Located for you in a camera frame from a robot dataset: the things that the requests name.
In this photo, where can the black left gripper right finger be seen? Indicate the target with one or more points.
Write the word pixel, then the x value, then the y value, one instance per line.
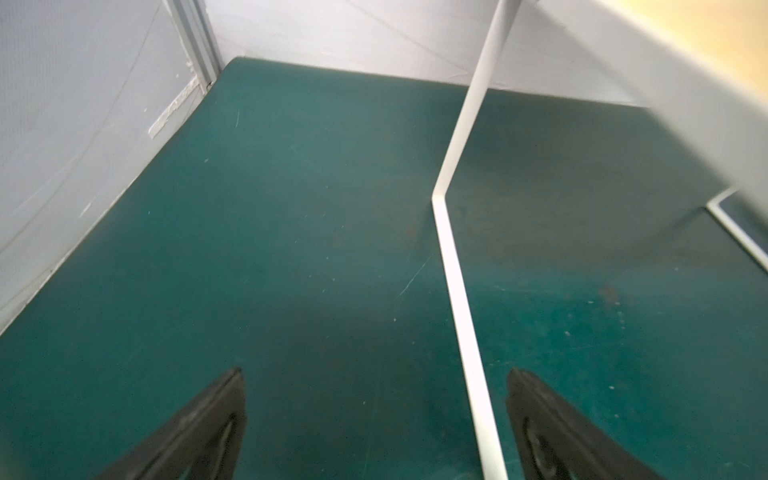
pixel 555 441

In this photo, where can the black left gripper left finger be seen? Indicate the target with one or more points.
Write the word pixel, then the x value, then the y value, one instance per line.
pixel 201 441

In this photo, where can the wooden two-tier white-frame shelf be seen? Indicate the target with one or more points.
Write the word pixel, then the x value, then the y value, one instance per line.
pixel 715 115

